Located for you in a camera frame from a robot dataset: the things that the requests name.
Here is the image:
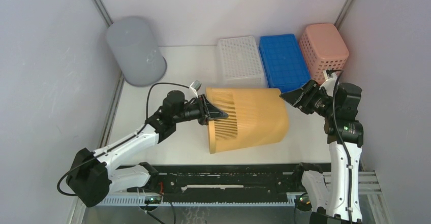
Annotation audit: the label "aluminium frame rail right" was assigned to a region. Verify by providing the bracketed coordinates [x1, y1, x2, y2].
[334, 0, 355, 30]

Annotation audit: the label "white perforated plastic basket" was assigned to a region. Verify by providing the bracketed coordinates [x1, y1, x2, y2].
[217, 36, 268, 88]

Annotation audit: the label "yellow ribbed waste bin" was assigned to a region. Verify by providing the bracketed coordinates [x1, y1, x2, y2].
[206, 87, 289, 154]

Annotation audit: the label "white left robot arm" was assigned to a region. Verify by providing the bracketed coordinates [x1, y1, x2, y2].
[65, 90, 228, 207]

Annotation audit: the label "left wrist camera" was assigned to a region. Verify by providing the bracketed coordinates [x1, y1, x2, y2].
[189, 80, 202, 98]

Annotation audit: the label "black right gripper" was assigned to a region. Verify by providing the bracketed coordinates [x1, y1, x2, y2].
[280, 78, 337, 118]

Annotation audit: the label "aluminium frame rail left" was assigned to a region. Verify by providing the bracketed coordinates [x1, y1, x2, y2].
[86, 0, 124, 148]

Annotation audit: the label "grey bin liner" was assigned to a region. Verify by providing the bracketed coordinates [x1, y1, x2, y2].
[105, 16, 167, 87]

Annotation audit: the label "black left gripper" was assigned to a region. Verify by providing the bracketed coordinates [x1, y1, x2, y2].
[173, 94, 228, 126]

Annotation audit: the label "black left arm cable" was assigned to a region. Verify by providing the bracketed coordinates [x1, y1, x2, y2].
[56, 82, 193, 197]

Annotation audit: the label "aluminium frame rail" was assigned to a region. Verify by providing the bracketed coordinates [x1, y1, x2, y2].
[334, 0, 355, 30]
[86, 0, 124, 148]

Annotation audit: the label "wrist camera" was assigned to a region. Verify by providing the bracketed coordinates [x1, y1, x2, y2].
[189, 80, 202, 98]
[320, 69, 340, 96]

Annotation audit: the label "blue compartment tray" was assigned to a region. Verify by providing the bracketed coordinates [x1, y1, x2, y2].
[259, 34, 311, 93]

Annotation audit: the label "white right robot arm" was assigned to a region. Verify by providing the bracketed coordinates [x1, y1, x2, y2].
[280, 80, 364, 223]

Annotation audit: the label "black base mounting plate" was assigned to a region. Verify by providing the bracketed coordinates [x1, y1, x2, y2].
[126, 163, 334, 204]

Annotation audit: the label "white slotted cable duct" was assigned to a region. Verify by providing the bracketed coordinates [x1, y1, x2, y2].
[97, 194, 296, 207]

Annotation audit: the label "pink perforated plastic basket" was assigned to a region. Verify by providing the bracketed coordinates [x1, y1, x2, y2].
[299, 23, 349, 84]

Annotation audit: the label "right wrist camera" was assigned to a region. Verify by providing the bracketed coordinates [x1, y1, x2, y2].
[320, 69, 340, 96]

